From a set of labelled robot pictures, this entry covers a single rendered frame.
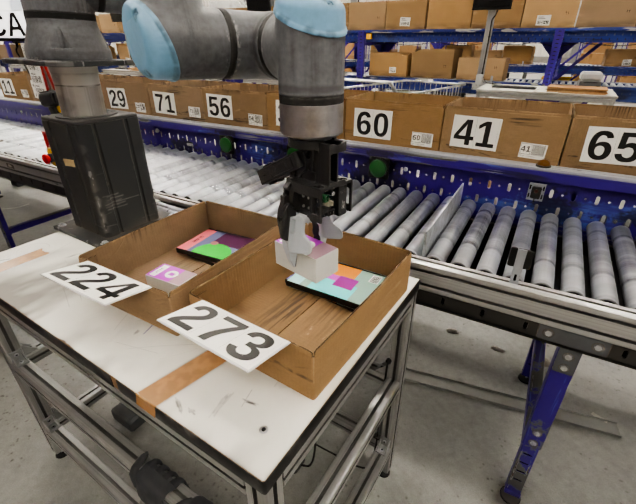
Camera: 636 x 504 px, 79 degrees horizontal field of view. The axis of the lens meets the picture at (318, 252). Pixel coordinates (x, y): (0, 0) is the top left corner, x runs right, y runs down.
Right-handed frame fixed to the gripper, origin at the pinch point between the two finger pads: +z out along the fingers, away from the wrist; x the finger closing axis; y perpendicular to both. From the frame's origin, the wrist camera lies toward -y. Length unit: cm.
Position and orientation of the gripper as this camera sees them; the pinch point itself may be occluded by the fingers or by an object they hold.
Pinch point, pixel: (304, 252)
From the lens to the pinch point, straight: 67.2
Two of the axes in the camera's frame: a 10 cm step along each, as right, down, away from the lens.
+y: 7.2, 3.3, -6.1
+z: 0.0, 8.8, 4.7
